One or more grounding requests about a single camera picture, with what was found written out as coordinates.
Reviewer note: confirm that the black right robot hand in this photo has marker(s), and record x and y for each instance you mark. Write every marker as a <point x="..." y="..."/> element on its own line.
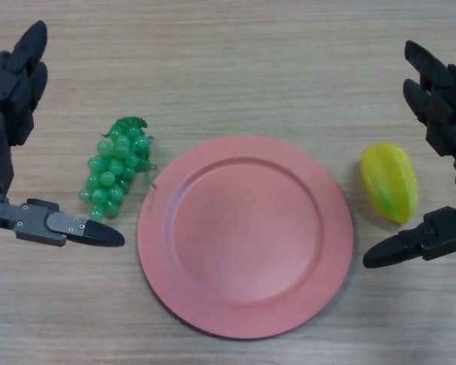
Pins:
<point x="446" y="106"/>

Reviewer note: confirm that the yellow green starfruit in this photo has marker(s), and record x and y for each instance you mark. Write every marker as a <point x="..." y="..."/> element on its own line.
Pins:
<point x="389" y="182"/>

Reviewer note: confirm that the pink round plate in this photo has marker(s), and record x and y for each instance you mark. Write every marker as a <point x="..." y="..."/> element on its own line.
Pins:
<point x="247" y="239"/>

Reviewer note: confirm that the green grape bunch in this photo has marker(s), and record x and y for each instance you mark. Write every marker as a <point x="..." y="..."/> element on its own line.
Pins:
<point x="110" y="175"/>

